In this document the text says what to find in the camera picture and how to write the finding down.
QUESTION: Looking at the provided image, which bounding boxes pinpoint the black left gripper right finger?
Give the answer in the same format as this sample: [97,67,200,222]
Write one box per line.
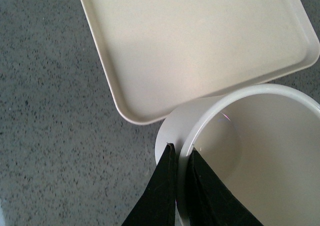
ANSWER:
[185,149,262,226]

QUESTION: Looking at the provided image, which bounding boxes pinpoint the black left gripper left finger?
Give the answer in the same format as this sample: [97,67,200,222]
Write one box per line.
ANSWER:
[122,143,177,226]

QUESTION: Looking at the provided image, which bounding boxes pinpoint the beige rectangular plastic tray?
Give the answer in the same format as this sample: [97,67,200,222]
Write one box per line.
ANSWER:
[80,0,320,125]

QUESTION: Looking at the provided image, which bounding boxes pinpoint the white smiley mug black handle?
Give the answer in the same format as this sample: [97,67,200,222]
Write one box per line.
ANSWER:
[155,83,320,226]

